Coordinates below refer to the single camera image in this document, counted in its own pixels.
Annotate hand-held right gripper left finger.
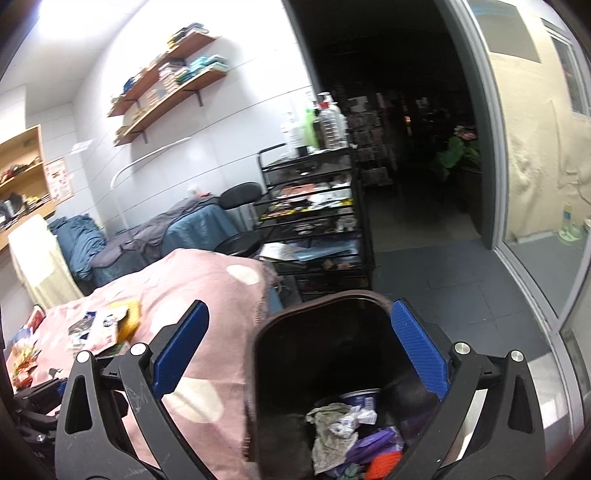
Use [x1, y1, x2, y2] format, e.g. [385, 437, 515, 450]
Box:
[54, 299, 211, 480]

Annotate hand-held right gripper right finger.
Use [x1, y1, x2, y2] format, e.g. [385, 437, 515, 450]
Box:
[390, 298, 547, 480]

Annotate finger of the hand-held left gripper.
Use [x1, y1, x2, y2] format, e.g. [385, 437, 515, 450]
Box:
[13, 376, 68, 418]

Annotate purple instant noodle cup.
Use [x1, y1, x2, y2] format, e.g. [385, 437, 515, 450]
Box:
[339, 388, 382, 411]

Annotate black trash bin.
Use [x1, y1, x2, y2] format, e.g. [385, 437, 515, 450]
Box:
[245, 290, 467, 480]

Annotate purple plastic bag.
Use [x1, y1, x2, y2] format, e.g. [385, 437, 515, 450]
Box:
[325, 427, 404, 478]

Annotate orange net bag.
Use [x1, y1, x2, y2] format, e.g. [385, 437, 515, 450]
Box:
[365, 450, 402, 480]

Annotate white paper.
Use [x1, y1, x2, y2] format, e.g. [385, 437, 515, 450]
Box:
[305, 402, 377, 475]

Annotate pile of snack wrappers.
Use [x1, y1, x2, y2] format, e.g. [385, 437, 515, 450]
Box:
[4, 330, 42, 388]

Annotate yellow snack packet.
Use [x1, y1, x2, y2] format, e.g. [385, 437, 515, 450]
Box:
[113, 300, 141, 344]

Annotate pink polka-dot blanket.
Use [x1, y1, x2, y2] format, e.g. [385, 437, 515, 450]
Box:
[2, 248, 278, 480]

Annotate blue covered massage bed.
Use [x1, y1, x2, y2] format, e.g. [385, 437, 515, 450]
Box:
[88, 196, 241, 284]

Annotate grey blanket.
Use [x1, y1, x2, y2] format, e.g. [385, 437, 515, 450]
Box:
[90, 196, 222, 273]

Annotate cream towel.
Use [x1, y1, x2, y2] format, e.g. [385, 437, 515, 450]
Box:
[8, 215, 84, 310]

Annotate blue blanket heap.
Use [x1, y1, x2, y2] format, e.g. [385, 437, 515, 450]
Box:
[48, 215, 109, 282]

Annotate black stool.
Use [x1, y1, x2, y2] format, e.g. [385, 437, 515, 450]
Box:
[215, 181, 265, 258]

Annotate pale green plastic bottle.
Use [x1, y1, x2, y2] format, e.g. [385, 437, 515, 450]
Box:
[558, 202, 583, 245]

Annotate glass door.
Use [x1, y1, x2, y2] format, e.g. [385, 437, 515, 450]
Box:
[443, 0, 591, 370]

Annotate potted plant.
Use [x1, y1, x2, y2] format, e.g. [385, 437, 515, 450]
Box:
[436, 127, 481, 181]

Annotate white floor lamp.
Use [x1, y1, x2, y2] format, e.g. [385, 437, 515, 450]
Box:
[112, 137, 191, 227]

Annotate black trolley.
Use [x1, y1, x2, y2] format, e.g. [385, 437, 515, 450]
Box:
[252, 143, 375, 303]

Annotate clear plastic bottle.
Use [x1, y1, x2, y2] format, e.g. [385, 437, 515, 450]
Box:
[321, 92, 348, 149]

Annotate short white bottle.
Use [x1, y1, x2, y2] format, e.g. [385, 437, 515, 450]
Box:
[281, 111, 308, 155]

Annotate wooden cubby shelf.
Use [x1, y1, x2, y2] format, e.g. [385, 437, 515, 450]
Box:
[0, 124, 58, 250]

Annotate wall poster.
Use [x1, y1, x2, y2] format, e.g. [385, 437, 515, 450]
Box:
[45, 158, 75, 204]

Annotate wooden wall shelf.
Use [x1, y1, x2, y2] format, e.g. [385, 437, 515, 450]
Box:
[115, 69, 228, 147]
[107, 34, 218, 118]

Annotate wooden wall shelves with clothes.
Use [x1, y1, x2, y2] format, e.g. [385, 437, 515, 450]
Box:
[115, 54, 229, 139]

